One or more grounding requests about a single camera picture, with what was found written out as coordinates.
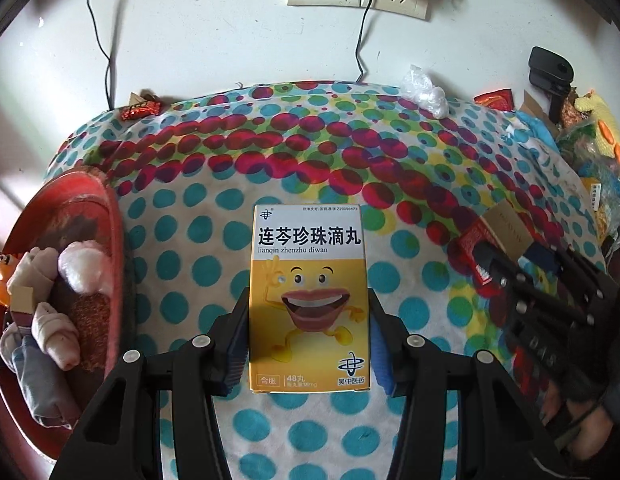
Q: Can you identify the brown cardboard box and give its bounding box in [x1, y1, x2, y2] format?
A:
[459, 200, 534, 286]

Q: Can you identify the blue grey sock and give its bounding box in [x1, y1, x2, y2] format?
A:
[0, 323, 81, 429]

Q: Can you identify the grey white sock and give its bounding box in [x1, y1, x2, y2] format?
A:
[31, 302, 81, 372]

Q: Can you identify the yellow medicine box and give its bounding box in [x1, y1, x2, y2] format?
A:
[249, 204, 371, 393]

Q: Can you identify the clear bag of yarn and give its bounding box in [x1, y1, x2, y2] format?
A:
[557, 119, 620, 242]

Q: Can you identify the colourful polka dot bedsheet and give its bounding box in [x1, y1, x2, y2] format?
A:
[44, 79, 612, 480]

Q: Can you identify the yellow knitted duck toy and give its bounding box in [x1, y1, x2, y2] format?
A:
[575, 90, 620, 164]

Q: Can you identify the small orange toy figure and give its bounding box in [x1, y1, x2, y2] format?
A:
[0, 255, 19, 308]

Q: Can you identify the red snack packet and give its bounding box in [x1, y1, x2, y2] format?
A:
[474, 89, 515, 112]

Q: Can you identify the red round tray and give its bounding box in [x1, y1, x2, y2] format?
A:
[0, 167, 134, 463]

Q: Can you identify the crumpled white plastic bag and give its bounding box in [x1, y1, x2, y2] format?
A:
[400, 64, 449, 119]

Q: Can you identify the small red candy wrapper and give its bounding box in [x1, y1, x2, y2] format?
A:
[120, 92, 162, 122]

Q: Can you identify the black power cable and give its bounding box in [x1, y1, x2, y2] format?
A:
[86, 0, 455, 111]

